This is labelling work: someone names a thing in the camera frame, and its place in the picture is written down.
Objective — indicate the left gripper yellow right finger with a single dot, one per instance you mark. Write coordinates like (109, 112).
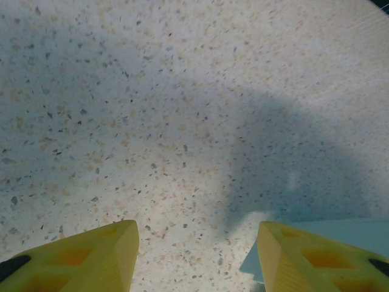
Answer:
(304, 261)

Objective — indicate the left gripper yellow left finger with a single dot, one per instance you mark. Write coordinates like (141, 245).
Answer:
(91, 261)

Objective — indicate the light blue paper box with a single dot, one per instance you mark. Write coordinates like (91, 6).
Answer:
(349, 234)

